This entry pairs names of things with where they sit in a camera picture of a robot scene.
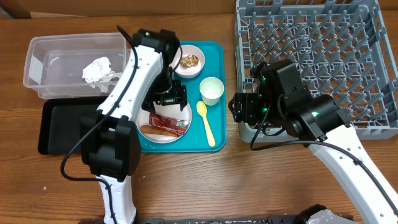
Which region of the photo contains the pink bowl with nuts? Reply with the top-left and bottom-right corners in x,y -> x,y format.
170,45 -> 205,78

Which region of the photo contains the red ketchup packet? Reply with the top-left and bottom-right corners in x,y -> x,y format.
149,113 -> 190,136

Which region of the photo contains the white paper cup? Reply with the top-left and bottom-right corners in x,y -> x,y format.
200,77 -> 224,106

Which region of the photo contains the yellow plastic spoon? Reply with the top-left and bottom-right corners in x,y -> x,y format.
196,101 -> 216,147

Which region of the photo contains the orange carrot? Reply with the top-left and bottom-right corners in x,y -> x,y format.
139,125 -> 179,137

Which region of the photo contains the white napkin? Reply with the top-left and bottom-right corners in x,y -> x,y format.
82,57 -> 123,93

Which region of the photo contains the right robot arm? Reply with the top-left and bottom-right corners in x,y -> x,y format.
228,59 -> 397,223

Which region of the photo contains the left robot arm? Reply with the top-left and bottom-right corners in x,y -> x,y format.
78,28 -> 187,223

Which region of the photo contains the grey dishwasher rack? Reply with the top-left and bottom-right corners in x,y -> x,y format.
234,0 -> 397,140

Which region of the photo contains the white round plate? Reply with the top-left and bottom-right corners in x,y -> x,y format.
136,104 -> 192,144

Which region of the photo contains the teal serving tray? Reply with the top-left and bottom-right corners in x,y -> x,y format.
138,41 -> 227,153

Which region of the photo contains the black plastic tray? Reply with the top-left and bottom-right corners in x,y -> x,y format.
37,96 -> 106,155

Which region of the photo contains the clear plastic bin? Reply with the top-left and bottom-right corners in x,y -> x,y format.
23,32 -> 129,99

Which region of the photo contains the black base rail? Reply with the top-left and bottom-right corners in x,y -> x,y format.
134,215 -> 296,224

